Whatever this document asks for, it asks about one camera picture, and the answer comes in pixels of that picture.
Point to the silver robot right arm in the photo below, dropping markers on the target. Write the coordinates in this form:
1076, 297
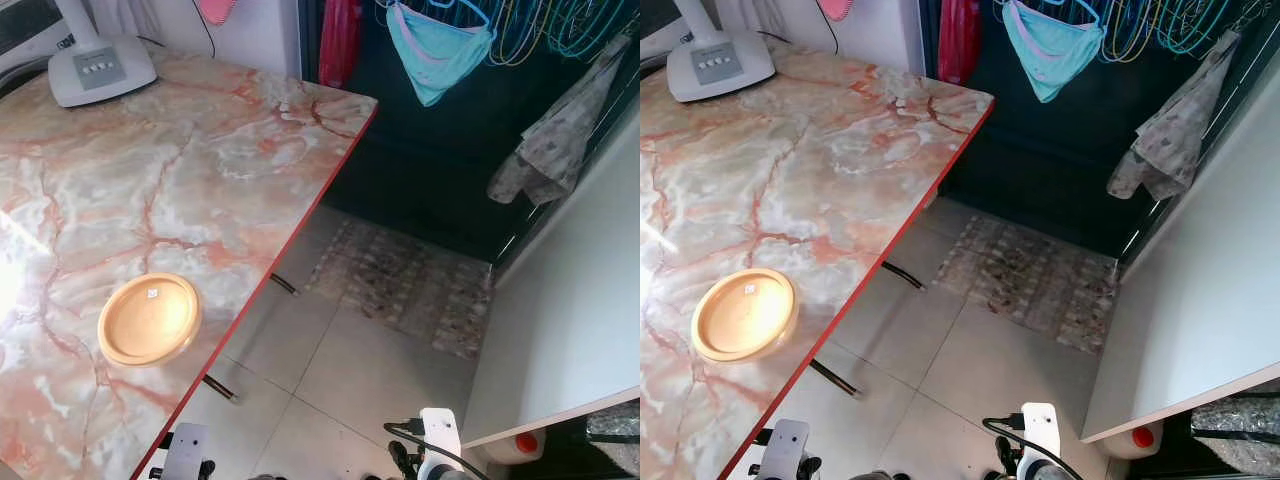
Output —
1050, 473
442, 474

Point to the black table leg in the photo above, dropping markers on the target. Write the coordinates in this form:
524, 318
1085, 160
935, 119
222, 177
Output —
220, 389
285, 284
903, 275
833, 378

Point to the white bottle with red cap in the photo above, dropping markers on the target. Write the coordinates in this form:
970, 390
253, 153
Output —
526, 444
1141, 438

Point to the round wooden plate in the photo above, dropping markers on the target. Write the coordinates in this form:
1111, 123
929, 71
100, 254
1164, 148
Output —
742, 315
150, 320

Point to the patterned brown floor mat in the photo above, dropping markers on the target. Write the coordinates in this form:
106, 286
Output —
405, 285
1040, 280

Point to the crinkled clear plastic bag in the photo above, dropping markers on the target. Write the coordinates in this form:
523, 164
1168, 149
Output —
1235, 430

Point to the pink marble top table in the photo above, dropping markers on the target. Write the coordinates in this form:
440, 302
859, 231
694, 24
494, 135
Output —
150, 180
800, 170

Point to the patterned grey hanging cloth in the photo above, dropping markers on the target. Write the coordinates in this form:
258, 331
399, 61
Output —
1170, 130
555, 135

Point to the white fan base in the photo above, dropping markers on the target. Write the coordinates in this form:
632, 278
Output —
715, 80
100, 85

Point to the light blue underwear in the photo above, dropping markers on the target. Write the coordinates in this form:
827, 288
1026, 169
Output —
1050, 50
435, 55

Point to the red hanging cloth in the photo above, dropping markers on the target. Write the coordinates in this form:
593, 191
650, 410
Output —
958, 40
340, 40

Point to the pink hanging item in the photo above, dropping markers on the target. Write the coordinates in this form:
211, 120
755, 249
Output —
835, 8
215, 8

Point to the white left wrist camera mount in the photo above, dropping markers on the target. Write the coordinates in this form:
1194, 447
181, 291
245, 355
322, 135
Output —
790, 450
188, 450

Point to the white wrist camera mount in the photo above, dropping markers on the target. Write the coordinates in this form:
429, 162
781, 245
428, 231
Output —
440, 435
188, 450
790, 450
1040, 430

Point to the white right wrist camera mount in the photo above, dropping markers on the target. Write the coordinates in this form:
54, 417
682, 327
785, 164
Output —
440, 435
1040, 430

